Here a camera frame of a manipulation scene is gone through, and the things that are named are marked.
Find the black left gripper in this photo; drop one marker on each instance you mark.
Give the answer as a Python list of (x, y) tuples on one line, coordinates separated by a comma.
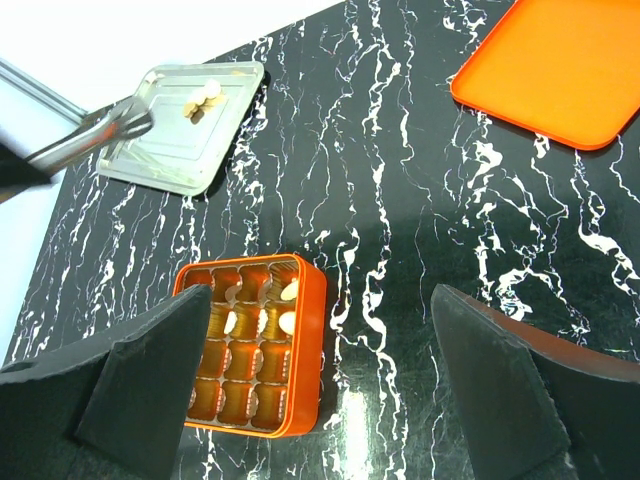
[(18, 175)]

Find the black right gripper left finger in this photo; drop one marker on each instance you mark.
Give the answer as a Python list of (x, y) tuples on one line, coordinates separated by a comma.
[(110, 406)]

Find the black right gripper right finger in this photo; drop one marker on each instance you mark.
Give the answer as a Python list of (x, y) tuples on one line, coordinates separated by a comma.
[(532, 405)]

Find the silver metal tongs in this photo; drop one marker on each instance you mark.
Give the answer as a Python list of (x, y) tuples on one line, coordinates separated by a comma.
[(127, 119)]

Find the white chocolate piece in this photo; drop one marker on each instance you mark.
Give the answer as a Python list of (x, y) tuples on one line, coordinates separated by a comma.
[(230, 322)]

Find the dark round chocolate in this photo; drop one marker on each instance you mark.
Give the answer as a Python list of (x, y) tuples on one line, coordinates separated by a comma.
[(231, 292)]

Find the dark shell chocolate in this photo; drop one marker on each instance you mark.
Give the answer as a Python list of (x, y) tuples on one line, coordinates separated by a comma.
[(264, 293)]

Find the white oval chocolate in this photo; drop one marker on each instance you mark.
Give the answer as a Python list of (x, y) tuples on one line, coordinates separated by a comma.
[(290, 291), (287, 322)]

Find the orange chocolate box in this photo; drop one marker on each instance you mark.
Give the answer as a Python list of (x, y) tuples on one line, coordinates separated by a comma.
[(261, 385)]

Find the silver metal tray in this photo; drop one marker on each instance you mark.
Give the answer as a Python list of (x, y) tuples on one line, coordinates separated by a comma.
[(182, 155)]

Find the orange box lid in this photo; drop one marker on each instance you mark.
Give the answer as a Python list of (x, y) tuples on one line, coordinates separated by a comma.
[(568, 70)]

